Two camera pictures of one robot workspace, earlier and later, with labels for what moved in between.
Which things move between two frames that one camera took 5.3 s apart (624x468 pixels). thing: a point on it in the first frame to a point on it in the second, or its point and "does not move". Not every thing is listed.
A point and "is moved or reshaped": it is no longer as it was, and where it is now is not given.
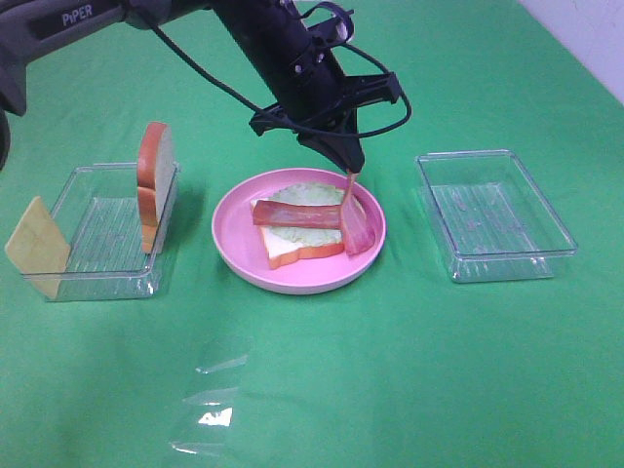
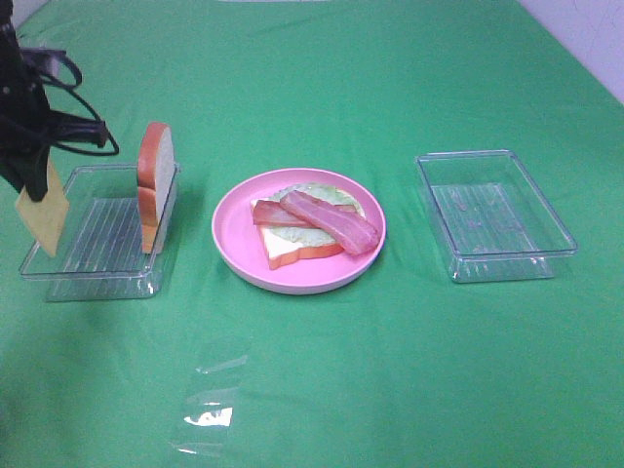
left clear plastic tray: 99,215 does not move
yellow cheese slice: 38,246 to 46,217
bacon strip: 358,231 is moved or reshaped
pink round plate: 241,243 does not move
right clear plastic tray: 494,221 does not move
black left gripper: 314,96 to 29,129
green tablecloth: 403,366 does not move
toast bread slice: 156,170 does not move
